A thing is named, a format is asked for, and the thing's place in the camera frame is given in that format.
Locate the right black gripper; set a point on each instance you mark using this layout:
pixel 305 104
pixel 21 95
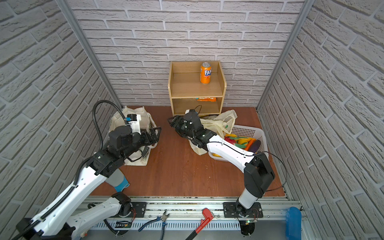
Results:
pixel 183 120

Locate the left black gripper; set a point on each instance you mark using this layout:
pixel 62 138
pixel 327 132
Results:
pixel 153 137

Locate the cream plastic grocery bag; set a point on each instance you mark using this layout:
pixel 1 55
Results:
pixel 220 124

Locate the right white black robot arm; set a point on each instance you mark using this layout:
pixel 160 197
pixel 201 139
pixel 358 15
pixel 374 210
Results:
pixel 256 167

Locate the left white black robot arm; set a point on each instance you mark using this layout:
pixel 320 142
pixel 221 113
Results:
pixel 57 221

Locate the orange Fox's candy bag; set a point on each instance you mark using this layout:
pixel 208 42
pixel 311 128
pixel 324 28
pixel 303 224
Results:
pixel 206 99

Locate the wooden shelf unit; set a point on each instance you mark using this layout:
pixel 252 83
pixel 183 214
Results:
pixel 184 87

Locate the pink dragon fruit toy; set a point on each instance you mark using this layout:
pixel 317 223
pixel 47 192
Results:
pixel 231 140

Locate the grey blue work glove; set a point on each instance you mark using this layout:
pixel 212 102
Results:
pixel 118 181

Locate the orange Fanta can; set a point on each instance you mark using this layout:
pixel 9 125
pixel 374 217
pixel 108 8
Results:
pixel 206 70

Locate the orange carrot toy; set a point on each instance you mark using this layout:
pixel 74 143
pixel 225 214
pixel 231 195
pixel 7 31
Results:
pixel 249 144

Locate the purple eggplant toy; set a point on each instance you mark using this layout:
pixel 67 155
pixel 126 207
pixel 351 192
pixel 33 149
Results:
pixel 255 146

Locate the white plastic basket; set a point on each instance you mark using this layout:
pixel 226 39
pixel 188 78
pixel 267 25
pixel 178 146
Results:
pixel 255 138

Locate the red black clamp tool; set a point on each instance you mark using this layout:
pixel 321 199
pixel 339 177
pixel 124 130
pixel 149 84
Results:
pixel 208 217

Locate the blue plastic container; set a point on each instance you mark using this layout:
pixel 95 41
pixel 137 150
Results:
pixel 293 224

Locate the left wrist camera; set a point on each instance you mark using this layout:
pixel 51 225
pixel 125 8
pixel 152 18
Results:
pixel 133 120

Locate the aluminium mounting rail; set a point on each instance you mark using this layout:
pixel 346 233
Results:
pixel 186 213

